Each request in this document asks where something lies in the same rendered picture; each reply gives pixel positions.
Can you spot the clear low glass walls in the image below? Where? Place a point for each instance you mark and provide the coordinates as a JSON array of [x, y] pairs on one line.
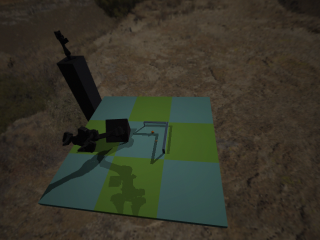
[[158, 125]]

